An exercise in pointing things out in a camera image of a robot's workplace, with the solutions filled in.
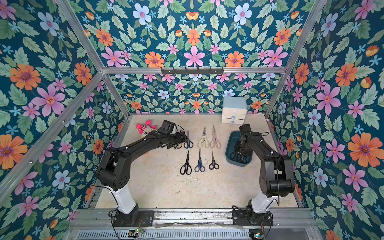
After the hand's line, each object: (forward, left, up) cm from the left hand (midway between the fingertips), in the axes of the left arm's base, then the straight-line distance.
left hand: (184, 138), depth 94 cm
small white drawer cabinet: (+19, -36, +3) cm, 41 cm away
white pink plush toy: (+12, +28, -3) cm, 30 cm away
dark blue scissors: (+1, -1, -9) cm, 9 cm away
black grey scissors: (-11, -34, -10) cm, 37 cm away
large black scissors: (-16, 0, -10) cm, 19 cm away
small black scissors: (-15, -17, -10) cm, 25 cm away
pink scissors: (+3, -21, -11) cm, 23 cm away
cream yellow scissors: (+2, -12, -9) cm, 15 cm away
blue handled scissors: (-16, -9, -10) cm, 20 cm away
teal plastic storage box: (+2, -32, -7) cm, 32 cm away
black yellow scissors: (0, +5, -9) cm, 11 cm away
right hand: (-9, -33, -4) cm, 35 cm away
